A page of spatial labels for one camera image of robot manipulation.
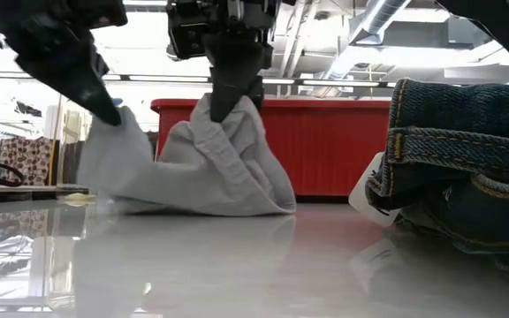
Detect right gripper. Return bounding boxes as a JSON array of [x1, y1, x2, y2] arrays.
[[201, 0, 282, 125]]

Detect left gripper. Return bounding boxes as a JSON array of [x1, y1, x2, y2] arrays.
[[0, 0, 128, 127]]

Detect grey sweat pants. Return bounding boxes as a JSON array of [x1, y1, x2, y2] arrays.
[[76, 93, 298, 217]]

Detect white paper jeans tag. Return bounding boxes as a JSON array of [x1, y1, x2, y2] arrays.
[[348, 152, 400, 229]]

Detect dark blue denim jeans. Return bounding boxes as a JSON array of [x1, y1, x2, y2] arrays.
[[364, 78, 509, 284]]

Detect red plastic laundry bin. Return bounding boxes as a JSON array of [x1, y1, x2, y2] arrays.
[[150, 98, 391, 199]]

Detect long LED light bar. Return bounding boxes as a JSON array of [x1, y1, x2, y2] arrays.
[[0, 70, 397, 89]]

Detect brown patterned fabric bag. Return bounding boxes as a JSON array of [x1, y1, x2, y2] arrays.
[[0, 136, 55, 186]]

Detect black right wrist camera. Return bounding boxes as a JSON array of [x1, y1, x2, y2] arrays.
[[165, 1, 215, 61]]

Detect smooth silver ventilation duct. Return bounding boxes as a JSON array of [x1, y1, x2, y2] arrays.
[[320, 0, 413, 89]]

